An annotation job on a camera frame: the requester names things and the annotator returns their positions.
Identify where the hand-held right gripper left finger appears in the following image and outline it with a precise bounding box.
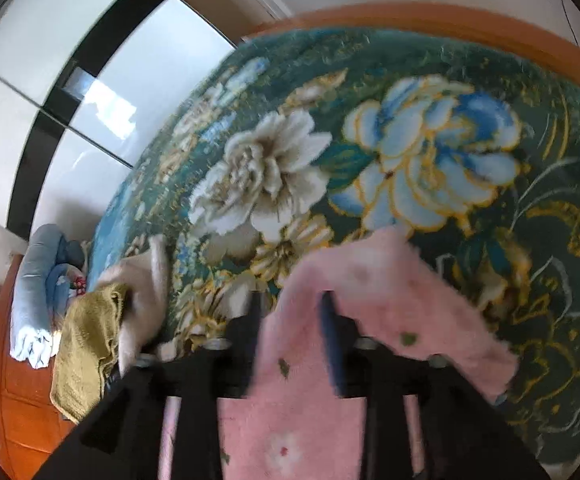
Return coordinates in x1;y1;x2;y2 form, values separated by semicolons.
35;290;267;480

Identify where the white wardrobe with black stripe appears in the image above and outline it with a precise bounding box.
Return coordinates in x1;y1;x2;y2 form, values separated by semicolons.
0;0;238;261

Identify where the green floral blanket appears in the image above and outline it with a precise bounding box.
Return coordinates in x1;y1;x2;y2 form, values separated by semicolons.
87;27;580;471

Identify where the wooden bed frame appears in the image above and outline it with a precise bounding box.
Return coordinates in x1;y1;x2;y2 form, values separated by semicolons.
242;2;580;86

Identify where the pink fleece robe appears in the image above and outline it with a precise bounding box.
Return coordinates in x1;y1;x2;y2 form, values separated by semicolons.
162;227;518;480

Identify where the olive yellow knit garment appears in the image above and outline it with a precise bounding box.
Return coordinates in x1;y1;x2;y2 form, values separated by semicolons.
50;282;131;425

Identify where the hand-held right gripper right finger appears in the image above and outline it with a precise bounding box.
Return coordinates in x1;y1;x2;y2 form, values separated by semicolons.
320;292;551;480

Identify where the wooden headboard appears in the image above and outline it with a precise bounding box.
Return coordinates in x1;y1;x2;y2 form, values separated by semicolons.
0;255;83;466

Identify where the light blue quilt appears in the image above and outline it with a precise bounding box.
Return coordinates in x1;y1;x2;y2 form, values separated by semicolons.
9;224;88;371

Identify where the beige fuzzy garment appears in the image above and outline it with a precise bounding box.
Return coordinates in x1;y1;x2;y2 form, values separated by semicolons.
95;234;173;376

